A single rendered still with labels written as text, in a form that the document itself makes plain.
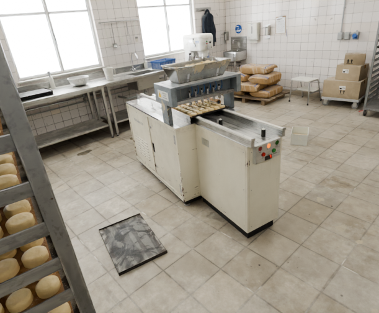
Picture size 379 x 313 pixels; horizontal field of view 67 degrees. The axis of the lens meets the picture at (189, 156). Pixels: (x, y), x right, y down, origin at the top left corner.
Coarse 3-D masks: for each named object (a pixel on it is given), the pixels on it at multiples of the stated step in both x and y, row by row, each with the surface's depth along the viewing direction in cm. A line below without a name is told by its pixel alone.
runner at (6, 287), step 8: (48, 264) 57; (56, 264) 58; (24, 272) 55; (32, 272) 56; (40, 272) 57; (48, 272) 58; (8, 280) 54; (16, 280) 54; (24, 280) 55; (32, 280) 56; (0, 288) 53; (8, 288) 54; (16, 288) 55; (0, 296) 54
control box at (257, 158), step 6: (276, 138) 202; (258, 144) 196; (264, 144) 197; (270, 144) 200; (252, 150) 197; (258, 150) 196; (264, 150) 199; (270, 150) 203; (276, 150) 206; (252, 156) 199; (258, 156) 198; (264, 156) 201; (252, 162) 201; (258, 162) 200
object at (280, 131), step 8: (216, 112) 267; (224, 112) 257; (232, 112) 246; (240, 120) 240; (248, 120) 231; (256, 120) 222; (264, 128) 217; (272, 128) 210; (280, 128) 203; (280, 136) 205
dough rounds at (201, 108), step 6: (192, 102) 279; (198, 102) 279; (204, 102) 275; (210, 102) 273; (174, 108) 273; (180, 108) 265; (186, 108) 266; (192, 108) 269; (198, 108) 260; (204, 108) 263; (210, 108) 256; (216, 108) 256; (186, 114) 253; (192, 114) 246
